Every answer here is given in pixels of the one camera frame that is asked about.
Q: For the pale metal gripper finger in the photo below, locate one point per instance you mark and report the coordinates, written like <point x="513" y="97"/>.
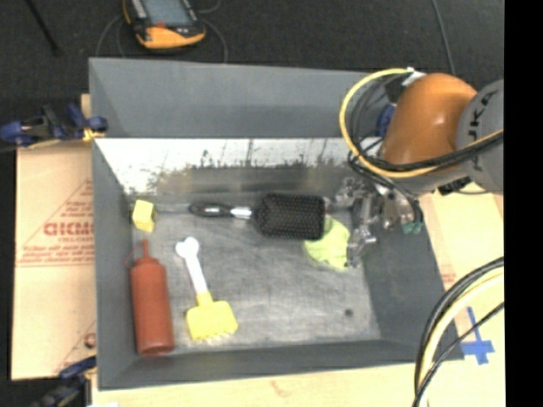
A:
<point x="365" y="236"/>
<point x="355" y="256"/>

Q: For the brown cardboard board red print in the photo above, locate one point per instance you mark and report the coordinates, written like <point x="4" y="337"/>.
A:
<point x="51" y="278"/>

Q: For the yellow cube sponge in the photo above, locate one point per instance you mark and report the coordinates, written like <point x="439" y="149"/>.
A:
<point x="144" y="215"/>

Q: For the grey metal bin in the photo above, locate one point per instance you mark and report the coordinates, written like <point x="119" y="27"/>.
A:
<point x="271" y="295"/>

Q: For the black cylinder on white bracket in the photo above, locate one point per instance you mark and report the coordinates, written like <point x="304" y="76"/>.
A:
<point x="453" y="187"/>

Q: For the yellow and white toy rake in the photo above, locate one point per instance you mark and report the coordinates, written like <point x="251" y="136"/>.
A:
<point x="210" y="318"/>

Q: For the black hairbrush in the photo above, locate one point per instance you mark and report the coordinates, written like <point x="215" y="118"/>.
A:
<point x="292" y="216"/>

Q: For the red squeeze bottle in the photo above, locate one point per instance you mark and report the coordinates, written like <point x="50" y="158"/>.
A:
<point x="150" y="303"/>

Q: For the lime green cloth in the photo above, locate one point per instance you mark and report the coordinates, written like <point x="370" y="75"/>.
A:
<point x="331" y="248"/>

